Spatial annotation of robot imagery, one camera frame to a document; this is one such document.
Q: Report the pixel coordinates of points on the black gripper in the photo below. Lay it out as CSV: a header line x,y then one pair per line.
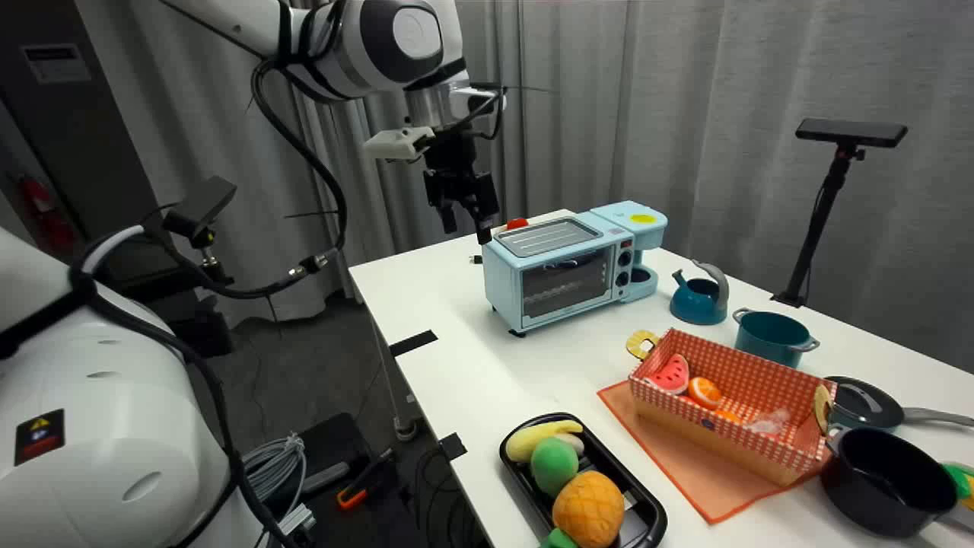
x,y
462,169

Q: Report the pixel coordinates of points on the plush watermelon slice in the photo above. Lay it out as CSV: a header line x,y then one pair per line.
x,y
671,377

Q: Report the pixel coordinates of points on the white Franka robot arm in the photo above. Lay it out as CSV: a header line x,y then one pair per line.
x,y
94,426

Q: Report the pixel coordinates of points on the black plastic tray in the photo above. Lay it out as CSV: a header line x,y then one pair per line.
x,y
641,519

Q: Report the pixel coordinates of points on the orange striped basket box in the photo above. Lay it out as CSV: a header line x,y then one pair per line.
x,y
751,447

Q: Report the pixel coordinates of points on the red toy tomato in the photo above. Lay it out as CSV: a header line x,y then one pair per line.
x,y
516,222

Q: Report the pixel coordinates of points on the light blue toy toaster oven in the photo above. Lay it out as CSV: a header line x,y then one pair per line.
x,y
559,275

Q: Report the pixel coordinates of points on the black tape strip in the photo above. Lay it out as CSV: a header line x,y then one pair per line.
x,y
413,342
453,447

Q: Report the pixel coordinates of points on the yellow plush banana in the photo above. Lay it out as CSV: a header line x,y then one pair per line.
x,y
538,439

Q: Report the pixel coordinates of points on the teal toy kettle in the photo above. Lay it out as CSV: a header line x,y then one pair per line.
x,y
698,298

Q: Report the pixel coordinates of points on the green plush ball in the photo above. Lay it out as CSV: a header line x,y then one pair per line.
x,y
555,466

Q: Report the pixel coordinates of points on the grey curtain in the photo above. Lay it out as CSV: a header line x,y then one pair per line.
x,y
731,103

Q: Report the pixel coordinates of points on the orange plush fruit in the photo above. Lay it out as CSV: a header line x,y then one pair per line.
x,y
588,510

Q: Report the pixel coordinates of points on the teal toy pot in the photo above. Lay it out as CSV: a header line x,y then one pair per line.
x,y
771,336

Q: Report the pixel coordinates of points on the green plush leafy vegetable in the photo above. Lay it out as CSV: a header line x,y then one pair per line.
x,y
559,540

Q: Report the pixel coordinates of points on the orange plastic basket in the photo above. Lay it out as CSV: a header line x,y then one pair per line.
x,y
701,475

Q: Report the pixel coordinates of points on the clear plastic toy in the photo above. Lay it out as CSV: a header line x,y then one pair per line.
x,y
769,421

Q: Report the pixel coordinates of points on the dark grey cabinet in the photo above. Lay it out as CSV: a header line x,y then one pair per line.
x,y
63,111

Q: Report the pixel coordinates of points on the black frying pan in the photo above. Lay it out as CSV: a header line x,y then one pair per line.
x,y
863,404

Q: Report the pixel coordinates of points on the black cooking pot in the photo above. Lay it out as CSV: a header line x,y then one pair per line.
x,y
885,488

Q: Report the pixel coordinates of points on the green yellow toy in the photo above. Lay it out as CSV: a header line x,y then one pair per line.
x,y
960,484

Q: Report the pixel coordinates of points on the black camera on mount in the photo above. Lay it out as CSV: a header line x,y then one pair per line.
x,y
198,202

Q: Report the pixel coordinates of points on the black camera stand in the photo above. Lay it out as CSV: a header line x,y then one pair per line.
x,y
849,131

